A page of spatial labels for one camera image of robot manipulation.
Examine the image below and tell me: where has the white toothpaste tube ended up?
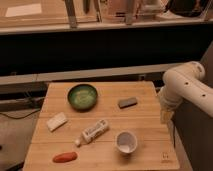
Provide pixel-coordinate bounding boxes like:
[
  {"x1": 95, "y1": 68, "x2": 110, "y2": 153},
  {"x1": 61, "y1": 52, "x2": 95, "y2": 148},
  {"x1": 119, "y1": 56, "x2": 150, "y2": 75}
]
[{"x1": 74, "y1": 119, "x2": 109, "y2": 147}]

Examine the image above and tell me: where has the green bowl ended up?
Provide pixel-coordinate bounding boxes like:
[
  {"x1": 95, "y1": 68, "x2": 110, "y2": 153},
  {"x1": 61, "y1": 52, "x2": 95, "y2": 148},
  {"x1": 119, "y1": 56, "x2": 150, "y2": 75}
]
[{"x1": 67, "y1": 84, "x2": 98, "y2": 111}]

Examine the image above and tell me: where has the orange carrot toy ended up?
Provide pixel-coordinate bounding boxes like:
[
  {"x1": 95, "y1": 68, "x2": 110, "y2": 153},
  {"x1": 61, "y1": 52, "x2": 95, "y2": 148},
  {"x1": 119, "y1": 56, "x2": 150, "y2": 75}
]
[{"x1": 52, "y1": 152, "x2": 78, "y2": 163}]

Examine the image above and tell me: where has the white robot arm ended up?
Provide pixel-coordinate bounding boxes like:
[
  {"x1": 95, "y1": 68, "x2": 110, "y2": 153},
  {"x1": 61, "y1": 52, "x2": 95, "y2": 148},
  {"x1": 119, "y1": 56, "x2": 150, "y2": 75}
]
[{"x1": 158, "y1": 61, "x2": 213, "y2": 124}]

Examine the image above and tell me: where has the white paper cup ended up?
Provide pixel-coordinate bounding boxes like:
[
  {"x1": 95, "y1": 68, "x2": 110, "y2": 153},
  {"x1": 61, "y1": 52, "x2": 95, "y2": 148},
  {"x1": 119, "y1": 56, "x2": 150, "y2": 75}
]
[{"x1": 116, "y1": 131, "x2": 138, "y2": 155}]

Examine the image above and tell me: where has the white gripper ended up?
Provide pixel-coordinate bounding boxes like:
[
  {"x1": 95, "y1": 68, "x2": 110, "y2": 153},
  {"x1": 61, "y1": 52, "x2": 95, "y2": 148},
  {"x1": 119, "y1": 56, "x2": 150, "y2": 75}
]
[{"x1": 158, "y1": 89, "x2": 174, "y2": 124}]

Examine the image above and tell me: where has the dark grey eraser block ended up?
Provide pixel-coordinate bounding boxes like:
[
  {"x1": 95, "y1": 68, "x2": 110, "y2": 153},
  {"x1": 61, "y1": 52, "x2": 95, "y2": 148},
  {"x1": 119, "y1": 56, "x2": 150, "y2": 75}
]
[{"x1": 118, "y1": 97, "x2": 137, "y2": 109}]

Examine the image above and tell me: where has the black cable on floor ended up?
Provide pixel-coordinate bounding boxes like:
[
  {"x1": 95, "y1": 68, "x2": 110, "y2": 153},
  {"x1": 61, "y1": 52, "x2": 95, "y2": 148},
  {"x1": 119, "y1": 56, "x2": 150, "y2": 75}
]
[{"x1": 0, "y1": 108, "x2": 42, "y2": 120}]

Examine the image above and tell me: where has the black cable beside table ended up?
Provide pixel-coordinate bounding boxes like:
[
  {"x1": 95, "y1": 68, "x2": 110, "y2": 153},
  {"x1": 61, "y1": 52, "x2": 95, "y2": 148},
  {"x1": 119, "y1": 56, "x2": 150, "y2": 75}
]
[{"x1": 170, "y1": 120, "x2": 177, "y2": 148}]

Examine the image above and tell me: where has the white sponge block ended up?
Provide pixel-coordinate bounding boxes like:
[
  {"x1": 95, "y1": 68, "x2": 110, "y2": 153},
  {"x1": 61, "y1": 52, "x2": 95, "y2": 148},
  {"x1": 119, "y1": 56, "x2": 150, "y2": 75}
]
[{"x1": 46, "y1": 112, "x2": 68, "y2": 132}]

